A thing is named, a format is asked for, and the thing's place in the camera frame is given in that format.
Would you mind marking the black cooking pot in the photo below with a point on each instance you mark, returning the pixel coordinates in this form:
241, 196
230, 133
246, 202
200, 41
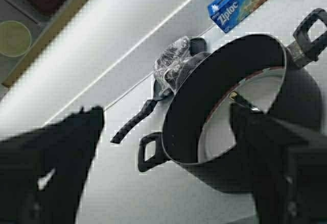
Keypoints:
196, 133

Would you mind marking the grey patterned dish towel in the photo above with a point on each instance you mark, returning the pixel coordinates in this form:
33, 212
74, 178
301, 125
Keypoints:
168, 65

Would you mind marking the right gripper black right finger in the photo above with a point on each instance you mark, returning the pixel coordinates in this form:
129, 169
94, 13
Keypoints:
286, 167

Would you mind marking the blue Ziploc bag box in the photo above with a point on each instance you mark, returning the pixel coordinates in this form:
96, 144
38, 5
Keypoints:
227, 14

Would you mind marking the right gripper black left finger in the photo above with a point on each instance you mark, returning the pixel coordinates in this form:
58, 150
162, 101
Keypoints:
44, 171

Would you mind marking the green bowl in cabinet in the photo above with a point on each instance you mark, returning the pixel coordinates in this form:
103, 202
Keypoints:
16, 38

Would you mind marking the black frying pan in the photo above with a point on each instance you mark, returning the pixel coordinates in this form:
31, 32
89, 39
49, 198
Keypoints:
199, 53

